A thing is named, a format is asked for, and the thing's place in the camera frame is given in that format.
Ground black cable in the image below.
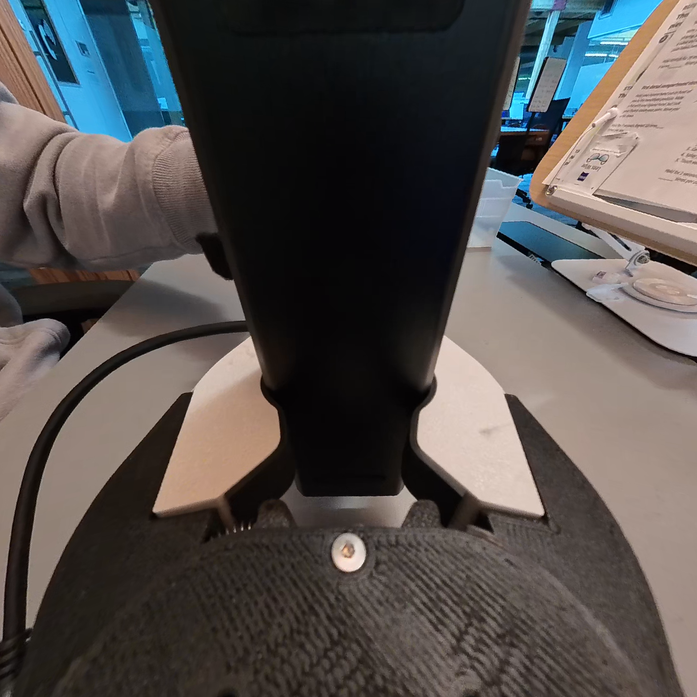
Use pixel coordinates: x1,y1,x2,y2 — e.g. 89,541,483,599
0,320,250,697

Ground white round puck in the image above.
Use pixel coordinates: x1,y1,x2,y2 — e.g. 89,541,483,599
623,277,697,312

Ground white printed paper sheets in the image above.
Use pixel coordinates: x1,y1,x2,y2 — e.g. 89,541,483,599
594,0,697,216

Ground person's grey sweatshirt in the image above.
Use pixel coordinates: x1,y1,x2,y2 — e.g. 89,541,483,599
0,283,72,420

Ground person's left forearm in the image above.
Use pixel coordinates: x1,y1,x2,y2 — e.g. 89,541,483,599
0,82,220,273

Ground wooden document stand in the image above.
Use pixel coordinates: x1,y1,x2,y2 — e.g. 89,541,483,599
531,0,697,357

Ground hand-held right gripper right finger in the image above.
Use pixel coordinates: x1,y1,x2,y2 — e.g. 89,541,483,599
402,335,546,529

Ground white dotted board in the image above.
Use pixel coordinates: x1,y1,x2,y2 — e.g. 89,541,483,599
527,56,568,114

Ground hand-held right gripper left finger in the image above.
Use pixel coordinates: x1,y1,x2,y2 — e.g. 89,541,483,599
152,335,299,526

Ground small white wipe packet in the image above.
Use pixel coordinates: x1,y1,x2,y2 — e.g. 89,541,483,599
555,133,639,194

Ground clear plastic bin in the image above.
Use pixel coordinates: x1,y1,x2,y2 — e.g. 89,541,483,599
468,168,523,250

